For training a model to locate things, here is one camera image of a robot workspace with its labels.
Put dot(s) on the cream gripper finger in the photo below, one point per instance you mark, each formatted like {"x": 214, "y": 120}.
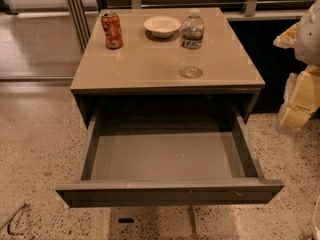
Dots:
{"x": 301, "y": 98}
{"x": 286, "y": 39}

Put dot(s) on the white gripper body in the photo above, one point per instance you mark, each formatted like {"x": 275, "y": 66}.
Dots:
{"x": 309, "y": 40}

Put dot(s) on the clear plastic water bottle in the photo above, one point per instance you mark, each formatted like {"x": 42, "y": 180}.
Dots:
{"x": 192, "y": 33}

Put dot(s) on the open grey top drawer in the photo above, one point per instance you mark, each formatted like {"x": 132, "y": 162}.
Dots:
{"x": 163, "y": 161}

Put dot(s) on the grey drawer cabinet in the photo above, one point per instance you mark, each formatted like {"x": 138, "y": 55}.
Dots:
{"x": 147, "y": 65}

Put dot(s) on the white bowl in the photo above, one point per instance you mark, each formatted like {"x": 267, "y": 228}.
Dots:
{"x": 162, "y": 26}

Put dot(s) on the crushed orange soda can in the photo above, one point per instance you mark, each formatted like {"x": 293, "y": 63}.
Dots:
{"x": 112, "y": 28}

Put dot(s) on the small black floor object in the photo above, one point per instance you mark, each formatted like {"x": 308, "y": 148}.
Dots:
{"x": 126, "y": 220}

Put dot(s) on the grey rod on floor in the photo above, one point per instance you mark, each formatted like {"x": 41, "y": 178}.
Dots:
{"x": 11, "y": 216}

